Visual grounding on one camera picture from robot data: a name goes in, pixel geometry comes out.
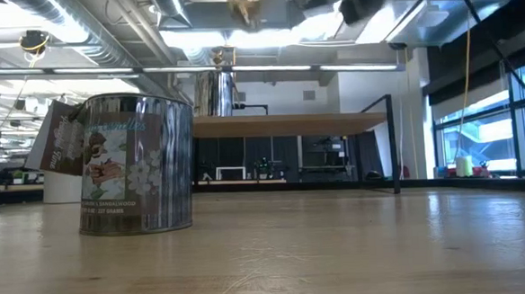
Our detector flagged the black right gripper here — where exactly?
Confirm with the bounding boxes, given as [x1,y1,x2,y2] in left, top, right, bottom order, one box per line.
[285,0,377,30]

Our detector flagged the brown paper hang tag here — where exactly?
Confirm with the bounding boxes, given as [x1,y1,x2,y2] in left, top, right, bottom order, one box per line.
[20,98,89,179]

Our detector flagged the wooden shelf black metal legs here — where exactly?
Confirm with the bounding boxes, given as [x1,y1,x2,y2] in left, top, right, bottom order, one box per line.
[191,94,402,205]

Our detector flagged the long ceiling light bar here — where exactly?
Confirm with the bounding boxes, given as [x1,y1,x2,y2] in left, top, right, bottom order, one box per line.
[0,44,406,94]

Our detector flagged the pale green spool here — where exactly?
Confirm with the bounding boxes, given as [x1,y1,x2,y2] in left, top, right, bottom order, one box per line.
[455,154,475,179]

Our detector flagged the red items on sill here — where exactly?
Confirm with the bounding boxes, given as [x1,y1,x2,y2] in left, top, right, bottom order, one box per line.
[442,160,493,180]

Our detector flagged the white round planter pot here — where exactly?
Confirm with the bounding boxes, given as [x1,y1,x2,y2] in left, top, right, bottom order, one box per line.
[41,167,85,205]

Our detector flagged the rectangular silver air duct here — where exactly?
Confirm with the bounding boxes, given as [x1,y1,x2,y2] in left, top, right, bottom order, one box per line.
[331,0,521,53]

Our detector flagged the yellow hanging cable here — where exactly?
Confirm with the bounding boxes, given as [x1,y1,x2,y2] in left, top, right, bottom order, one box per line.
[446,0,484,160]

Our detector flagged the black camera gantry frame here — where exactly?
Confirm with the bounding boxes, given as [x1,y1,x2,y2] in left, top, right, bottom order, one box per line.
[235,100,270,118]

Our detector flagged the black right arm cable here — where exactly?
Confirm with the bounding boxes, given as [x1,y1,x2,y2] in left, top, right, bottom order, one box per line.
[448,0,525,115]

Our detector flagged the black window frame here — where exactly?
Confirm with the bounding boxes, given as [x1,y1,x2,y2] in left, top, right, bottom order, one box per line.
[428,58,525,180]

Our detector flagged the small white frame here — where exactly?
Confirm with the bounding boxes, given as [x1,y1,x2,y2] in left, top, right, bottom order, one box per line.
[215,165,248,183]

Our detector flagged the round silver ventilation duct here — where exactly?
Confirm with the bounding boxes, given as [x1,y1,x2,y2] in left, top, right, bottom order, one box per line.
[9,0,189,111]

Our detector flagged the black ceiling cable reel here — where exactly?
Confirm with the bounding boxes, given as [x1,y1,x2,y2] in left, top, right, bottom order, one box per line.
[18,28,52,57]

